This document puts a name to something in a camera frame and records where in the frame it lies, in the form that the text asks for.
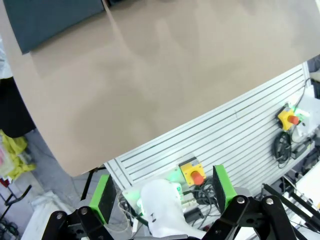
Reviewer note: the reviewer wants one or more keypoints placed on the yellow emergency stop button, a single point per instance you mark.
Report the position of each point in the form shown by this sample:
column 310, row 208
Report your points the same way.
column 190, row 170
column 285, row 117

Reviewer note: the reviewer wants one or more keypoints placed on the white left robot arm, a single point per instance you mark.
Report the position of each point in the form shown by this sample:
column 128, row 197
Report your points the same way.
column 160, row 205

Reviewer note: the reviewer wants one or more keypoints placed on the white plastic bag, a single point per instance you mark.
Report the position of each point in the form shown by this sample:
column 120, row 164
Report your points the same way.
column 3, row 65

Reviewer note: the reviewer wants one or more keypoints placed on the black metal floor frame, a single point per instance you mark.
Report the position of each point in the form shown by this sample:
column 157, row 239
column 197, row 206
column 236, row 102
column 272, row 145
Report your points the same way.
column 15, row 197

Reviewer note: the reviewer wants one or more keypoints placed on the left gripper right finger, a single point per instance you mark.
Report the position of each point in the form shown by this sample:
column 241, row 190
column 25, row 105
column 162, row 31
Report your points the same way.
column 222, row 190

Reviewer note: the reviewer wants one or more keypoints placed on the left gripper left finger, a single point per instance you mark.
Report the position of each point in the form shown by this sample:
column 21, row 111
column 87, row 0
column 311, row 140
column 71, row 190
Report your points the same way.
column 106, row 200

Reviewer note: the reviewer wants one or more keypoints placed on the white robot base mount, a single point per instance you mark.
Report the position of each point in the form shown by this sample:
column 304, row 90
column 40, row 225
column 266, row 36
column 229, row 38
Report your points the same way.
column 310, row 110

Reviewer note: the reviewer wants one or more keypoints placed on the black fabric bundle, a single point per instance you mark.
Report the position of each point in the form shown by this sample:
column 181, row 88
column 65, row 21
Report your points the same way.
column 12, row 110

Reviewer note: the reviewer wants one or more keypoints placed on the black table leg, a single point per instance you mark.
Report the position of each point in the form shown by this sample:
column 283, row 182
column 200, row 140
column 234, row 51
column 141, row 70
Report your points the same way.
column 88, row 180

